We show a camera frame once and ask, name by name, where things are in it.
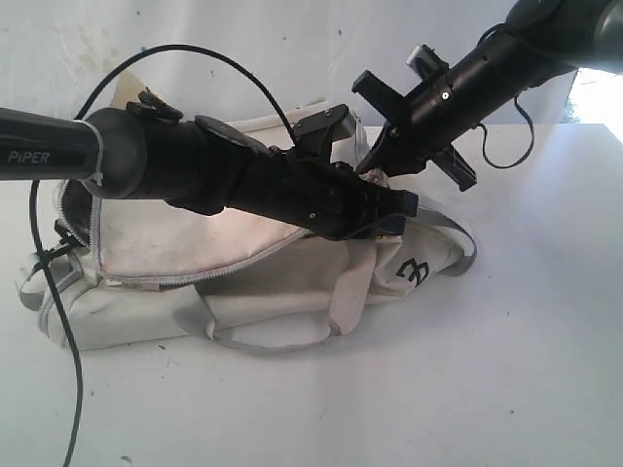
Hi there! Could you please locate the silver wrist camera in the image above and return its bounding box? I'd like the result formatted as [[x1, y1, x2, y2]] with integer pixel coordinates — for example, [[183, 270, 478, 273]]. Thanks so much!
[[293, 104, 357, 162], [406, 44, 449, 80]]

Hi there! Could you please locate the white zippered duffel bag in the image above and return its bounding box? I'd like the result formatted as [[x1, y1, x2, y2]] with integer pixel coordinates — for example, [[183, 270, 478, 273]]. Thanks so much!
[[18, 116, 477, 350]]

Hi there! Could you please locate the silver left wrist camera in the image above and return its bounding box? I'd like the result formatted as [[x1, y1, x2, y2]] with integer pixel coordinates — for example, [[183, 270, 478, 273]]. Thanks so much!
[[293, 104, 357, 162]]

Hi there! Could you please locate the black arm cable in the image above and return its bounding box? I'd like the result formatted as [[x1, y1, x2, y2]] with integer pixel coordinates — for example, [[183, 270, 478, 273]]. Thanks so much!
[[474, 94, 536, 169], [28, 44, 298, 467]]

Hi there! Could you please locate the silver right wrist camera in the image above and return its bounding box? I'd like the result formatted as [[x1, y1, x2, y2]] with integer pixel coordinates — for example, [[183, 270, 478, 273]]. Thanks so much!
[[406, 44, 449, 80]]

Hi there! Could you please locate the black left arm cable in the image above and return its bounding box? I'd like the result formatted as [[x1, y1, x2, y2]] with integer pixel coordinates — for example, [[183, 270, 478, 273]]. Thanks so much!
[[28, 44, 298, 467]]

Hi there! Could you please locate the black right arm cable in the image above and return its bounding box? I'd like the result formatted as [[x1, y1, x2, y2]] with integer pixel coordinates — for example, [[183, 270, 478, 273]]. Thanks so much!
[[474, 94, 536, 169]]

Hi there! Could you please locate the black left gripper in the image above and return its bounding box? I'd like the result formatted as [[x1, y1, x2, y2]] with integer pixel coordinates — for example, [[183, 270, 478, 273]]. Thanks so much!
[[286, 159, 419, 241]]

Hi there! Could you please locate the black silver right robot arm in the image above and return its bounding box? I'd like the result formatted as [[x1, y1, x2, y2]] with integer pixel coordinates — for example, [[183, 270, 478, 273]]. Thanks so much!
[[352, 0, 622, 191]]

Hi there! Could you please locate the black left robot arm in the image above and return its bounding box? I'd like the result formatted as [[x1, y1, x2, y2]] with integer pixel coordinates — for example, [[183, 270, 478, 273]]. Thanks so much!
[[1, 97, 418, 240]]

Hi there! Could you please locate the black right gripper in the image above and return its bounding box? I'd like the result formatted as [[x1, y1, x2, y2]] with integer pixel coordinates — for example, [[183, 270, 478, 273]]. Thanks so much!
[[351, 70, 477, 192]]

